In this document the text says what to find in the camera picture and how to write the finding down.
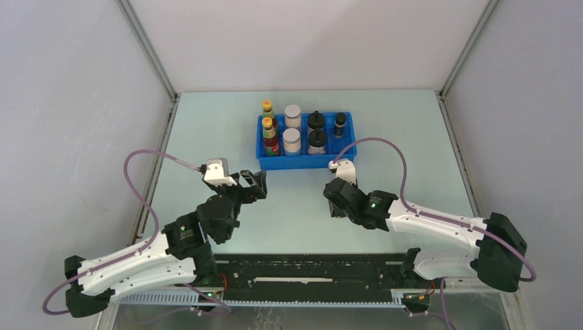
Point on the red sauce bottle yellow cap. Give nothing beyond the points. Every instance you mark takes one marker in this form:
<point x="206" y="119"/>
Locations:
<point x="270" y="137"/>

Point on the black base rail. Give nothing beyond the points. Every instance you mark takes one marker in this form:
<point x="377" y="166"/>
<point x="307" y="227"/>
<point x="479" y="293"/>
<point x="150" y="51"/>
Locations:
<point x="314" y="276"/>

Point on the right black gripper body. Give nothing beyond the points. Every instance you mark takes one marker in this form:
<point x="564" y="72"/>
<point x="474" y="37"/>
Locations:
<point x="336" y="212"/>

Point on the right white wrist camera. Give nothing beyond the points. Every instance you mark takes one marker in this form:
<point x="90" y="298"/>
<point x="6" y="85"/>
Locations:
<point x="344" y="169"/>

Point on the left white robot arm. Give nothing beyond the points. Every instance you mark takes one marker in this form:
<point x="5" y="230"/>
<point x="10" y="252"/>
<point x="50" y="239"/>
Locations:
<point x="179" y="253"/>

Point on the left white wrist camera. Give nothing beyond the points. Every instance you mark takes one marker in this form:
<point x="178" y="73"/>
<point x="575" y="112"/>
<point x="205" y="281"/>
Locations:
<point x="215" y="173"/>

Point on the black lid jar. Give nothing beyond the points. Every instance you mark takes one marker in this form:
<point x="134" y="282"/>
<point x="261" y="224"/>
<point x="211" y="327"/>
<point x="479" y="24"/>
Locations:
<point x="317" y="140"/>
<point x="315" y="120"/>

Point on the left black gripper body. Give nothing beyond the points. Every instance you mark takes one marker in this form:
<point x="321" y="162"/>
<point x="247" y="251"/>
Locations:
<point x="240" y="196"/>

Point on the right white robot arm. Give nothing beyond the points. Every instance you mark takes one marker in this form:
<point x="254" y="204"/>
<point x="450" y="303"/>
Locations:
<point x="489" y="249"/>

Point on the white slotted cable duct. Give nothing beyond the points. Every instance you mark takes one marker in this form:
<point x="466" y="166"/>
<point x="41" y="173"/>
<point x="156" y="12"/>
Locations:
<point x="191" y="299"/>

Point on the red sauce bottle green label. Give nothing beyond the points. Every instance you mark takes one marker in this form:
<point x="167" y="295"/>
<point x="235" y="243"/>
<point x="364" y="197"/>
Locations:
<point x="268" y="111"/>

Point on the small dark bottle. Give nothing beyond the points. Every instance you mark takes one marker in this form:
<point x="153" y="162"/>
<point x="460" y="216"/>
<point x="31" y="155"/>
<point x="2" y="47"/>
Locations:
<point x="339" y="124"/>

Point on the silver lid jar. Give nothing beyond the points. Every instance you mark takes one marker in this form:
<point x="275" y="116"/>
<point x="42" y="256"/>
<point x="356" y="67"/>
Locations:
<point x="291" y="142"/>
<point x="293" y="116"/>

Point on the blue plastic bin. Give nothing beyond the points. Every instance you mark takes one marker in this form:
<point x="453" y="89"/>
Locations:
<point x="303" y="160"/>

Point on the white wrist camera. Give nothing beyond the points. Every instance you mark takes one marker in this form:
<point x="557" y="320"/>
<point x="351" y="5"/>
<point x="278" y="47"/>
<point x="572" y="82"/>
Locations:
<point x="344" y="169"/>
<point x="215" y="173"/>

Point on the black lid jar front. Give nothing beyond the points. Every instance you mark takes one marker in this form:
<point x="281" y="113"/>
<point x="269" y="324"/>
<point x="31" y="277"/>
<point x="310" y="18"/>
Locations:
<point x="317" y="140"/>

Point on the silver lid jar front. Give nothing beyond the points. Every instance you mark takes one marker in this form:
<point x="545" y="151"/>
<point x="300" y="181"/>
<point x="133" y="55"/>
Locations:
<point x="291" y="142"/>

